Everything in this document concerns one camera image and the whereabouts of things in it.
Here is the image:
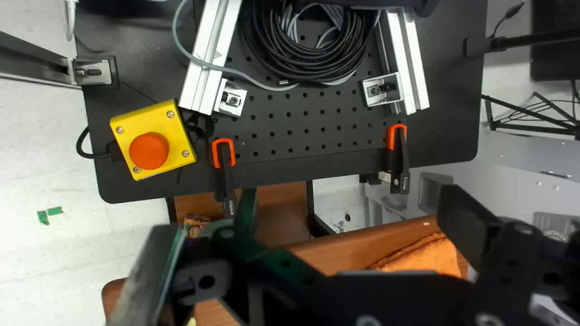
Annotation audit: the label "left aluminium extrusion post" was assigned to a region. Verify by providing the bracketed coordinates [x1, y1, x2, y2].
[178, 0, 247, 118]

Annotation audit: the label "right orange black clamp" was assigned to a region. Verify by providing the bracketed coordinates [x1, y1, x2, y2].
[379, 122, 410, 194]

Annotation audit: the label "black tripod stand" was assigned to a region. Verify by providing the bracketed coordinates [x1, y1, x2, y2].
[462, 2, 580, 138]

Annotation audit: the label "aluminium extrusion post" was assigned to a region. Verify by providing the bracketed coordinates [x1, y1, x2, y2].
[178, 0, 247, 118]
[361, 8, 430, 116]

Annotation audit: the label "yellow emergency stop button box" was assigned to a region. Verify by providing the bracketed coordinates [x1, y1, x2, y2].
[109, 100, 198, 182]

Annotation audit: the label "green tape marks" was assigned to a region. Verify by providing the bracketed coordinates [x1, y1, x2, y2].
[36, 207, 64, 225]

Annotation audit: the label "coiled black cable bundle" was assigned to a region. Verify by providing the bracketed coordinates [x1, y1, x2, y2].
[238, 0, 383, 88]

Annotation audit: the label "orange black clamp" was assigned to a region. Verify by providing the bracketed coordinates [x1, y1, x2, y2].
[379, 122, 410, 194]
[210, 138, 236, 218]

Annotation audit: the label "aluminium rail with bracket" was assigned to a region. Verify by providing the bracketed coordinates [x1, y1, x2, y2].
[0, 31, 118, 89]

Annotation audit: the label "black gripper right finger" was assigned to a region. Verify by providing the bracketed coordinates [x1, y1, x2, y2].
[437, 185, 580, 326]

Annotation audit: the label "grey cable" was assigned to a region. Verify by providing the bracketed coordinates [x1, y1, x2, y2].
[170, 0, 359, 95]

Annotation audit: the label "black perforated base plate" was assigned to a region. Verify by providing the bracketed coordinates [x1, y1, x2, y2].
[82, 0, 488, 203]

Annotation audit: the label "right aluminium extrusion post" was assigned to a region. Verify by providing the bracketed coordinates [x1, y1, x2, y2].
[361, 8, 430, 116]

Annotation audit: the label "left orange black clamp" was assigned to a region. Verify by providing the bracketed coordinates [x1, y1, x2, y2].
[210, 138, 236, 218]

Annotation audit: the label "orange towel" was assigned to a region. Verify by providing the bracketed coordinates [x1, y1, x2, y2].
[368, 232, 471, 281]

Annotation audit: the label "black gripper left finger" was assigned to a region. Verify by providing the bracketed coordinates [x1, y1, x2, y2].
[107, 225, 234, 326]

